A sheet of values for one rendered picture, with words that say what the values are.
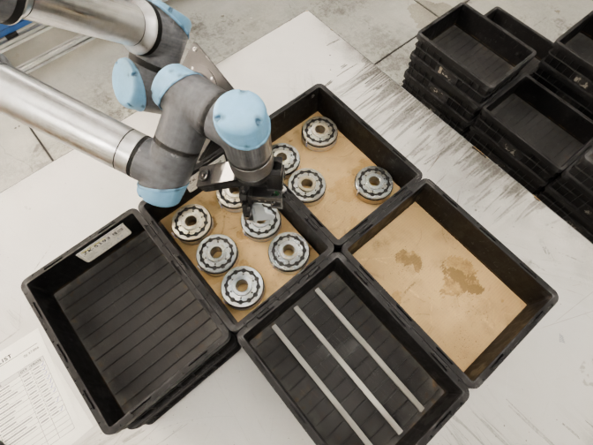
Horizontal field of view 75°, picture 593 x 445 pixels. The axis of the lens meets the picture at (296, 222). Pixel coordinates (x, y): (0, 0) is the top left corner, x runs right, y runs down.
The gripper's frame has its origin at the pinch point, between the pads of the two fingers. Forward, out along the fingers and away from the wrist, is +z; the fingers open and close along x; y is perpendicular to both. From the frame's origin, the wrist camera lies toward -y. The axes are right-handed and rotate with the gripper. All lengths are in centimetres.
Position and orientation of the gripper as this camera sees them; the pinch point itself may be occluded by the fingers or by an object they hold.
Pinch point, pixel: (252, 207)
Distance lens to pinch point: 86.1
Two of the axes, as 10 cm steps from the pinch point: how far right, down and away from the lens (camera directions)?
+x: 0.6, -9.4, 3.4
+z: 0.0, 3.4, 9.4
